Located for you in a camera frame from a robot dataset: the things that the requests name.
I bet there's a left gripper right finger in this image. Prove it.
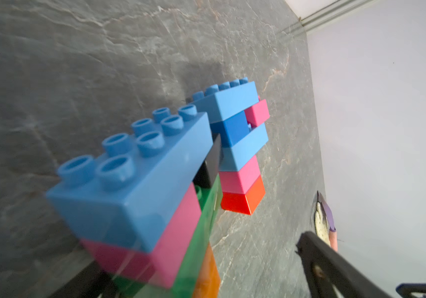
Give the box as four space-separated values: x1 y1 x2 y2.
296 231 389 298

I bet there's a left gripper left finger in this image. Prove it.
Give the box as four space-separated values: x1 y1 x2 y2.
50 262 120 298

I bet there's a pink lego brick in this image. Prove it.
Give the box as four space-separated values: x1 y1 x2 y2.
219 156 260 194
244 99 270 127
81 184 201 289

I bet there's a blue long lego brick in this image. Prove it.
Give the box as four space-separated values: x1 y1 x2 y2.
46 104 213 252
191 77 259 123
219 124 268 171

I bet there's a red lego brick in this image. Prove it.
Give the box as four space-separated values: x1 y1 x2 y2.
221 176 266 216

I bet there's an orange lego brick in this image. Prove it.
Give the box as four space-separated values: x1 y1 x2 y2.
192 244 221 298

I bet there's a green long lego brick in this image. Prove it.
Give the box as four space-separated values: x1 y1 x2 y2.
114 176 223 298

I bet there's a black lego brick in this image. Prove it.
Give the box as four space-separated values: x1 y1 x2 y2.
193 133 224 189

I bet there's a small blue lego brick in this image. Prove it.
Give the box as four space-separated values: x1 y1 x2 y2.
210 111 250 147

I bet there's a pink lego brick top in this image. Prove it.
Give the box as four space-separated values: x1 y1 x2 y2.
244 99 270 127

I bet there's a purple pink brush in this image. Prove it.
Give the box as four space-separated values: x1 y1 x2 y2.
317 191 338 252

